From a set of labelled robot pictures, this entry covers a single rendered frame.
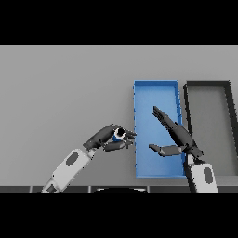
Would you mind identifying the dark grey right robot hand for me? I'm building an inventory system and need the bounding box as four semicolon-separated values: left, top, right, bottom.
148;105;205;160

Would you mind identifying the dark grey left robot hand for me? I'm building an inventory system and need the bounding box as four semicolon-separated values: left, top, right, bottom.
82;123;138;152

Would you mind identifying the blue pipe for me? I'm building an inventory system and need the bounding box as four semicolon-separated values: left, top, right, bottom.
112;127;126;143

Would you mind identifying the blue bin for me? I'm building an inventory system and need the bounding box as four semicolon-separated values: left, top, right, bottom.
133;79;189;179

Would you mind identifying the dark grey bin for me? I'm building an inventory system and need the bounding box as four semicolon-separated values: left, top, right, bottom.
183;80;238;177

